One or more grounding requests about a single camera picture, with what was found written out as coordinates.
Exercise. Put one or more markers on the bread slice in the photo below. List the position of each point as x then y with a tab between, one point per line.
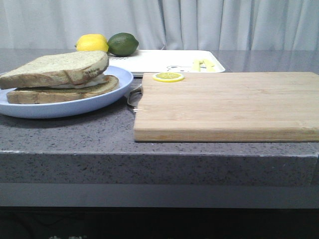
53	70
44	95

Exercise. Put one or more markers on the grey curtain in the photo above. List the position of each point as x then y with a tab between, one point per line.
163	24

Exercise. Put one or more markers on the yellow lemon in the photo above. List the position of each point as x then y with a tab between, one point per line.
85	37
92	44

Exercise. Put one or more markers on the lemon slice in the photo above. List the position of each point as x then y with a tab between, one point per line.
168	77

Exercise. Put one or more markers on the wooden cutting board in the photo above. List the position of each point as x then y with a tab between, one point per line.
230	107

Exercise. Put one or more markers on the front yellow lemon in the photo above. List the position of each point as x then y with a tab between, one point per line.
92	44

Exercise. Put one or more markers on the fried egg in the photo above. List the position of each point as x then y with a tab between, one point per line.
101	79

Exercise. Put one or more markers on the yellow plastic knife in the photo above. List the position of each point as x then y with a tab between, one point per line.
209	65

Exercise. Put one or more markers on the rear yellow lemon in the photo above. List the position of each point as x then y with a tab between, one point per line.
85	37

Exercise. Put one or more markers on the yellow plastic fork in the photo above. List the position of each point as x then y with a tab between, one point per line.
196	65

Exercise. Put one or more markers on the white bear-print tray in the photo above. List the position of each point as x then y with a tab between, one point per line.
152	61

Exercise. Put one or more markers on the light blue round plate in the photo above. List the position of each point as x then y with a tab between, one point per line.
70	108

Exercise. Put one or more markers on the green lime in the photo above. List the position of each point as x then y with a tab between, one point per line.
123	44

